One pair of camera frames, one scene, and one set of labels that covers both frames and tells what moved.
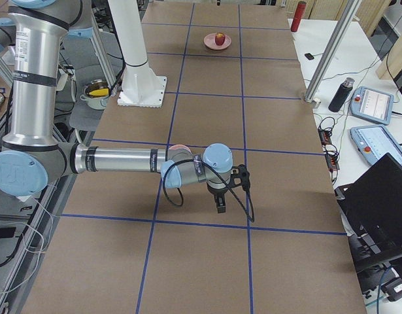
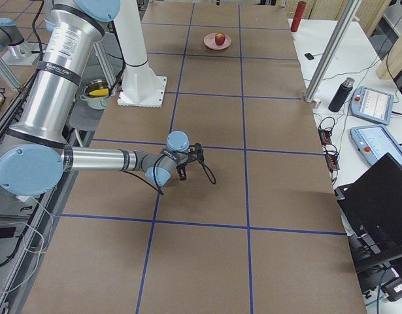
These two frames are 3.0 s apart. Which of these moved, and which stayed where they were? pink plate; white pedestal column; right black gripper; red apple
Moved: right black gripper
Stayed: red apple; pink plate; white pedestal column
